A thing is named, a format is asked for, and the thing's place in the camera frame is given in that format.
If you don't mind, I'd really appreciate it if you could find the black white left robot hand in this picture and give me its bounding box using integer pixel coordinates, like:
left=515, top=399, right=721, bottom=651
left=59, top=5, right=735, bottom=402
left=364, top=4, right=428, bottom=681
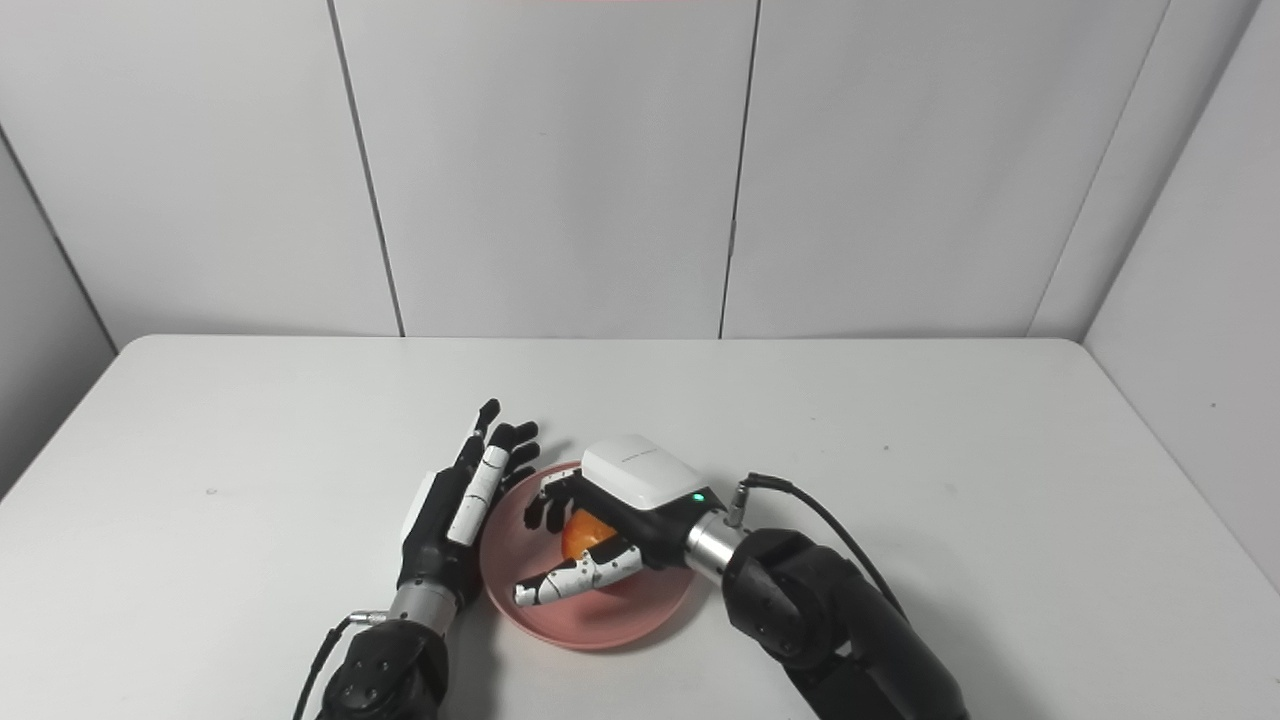
left=397, top=399, right=541, bottom=611

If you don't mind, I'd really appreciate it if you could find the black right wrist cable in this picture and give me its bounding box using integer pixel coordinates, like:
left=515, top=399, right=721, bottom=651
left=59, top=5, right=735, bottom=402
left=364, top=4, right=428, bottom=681
left=728, top=473, right=906, bottom=621

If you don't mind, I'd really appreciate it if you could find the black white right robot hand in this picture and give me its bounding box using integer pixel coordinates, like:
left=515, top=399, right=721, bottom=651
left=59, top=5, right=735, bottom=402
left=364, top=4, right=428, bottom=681
left=513, top=434, right=726, bottom=608

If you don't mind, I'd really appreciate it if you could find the pink round plate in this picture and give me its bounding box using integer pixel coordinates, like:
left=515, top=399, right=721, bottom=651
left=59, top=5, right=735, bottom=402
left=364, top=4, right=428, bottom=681
left=479, top=460, right=696, bottom=651

